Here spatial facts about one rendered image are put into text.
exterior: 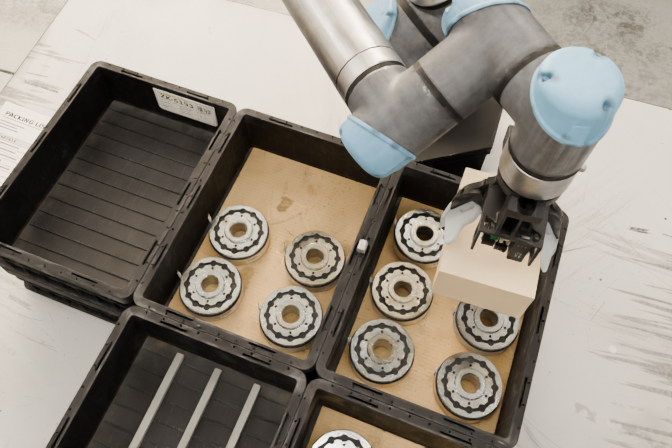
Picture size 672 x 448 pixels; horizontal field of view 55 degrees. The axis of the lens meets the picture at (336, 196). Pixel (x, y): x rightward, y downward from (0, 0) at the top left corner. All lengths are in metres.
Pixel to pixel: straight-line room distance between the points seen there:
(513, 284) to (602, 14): 2.11
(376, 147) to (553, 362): 0.73
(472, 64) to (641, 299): 0.84
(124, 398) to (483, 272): 0.60
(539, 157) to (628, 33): 2.22
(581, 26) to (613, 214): 1.44
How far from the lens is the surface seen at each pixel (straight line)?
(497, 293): 0.85
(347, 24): 0.71
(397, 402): 0.97
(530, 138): 0.61
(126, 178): 1.27
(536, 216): 0.68
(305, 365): 0.97
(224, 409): 1.07
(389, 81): 0.66
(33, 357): 1.32
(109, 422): 1.11
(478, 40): 0.63
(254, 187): 1.21
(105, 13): 1.74
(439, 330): 1.11
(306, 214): 1.18
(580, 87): 0.58
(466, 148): 1.18
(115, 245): 1.21
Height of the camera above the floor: 1.87
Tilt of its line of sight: 61 degrees down
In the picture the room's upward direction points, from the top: 1 degrees clockwise
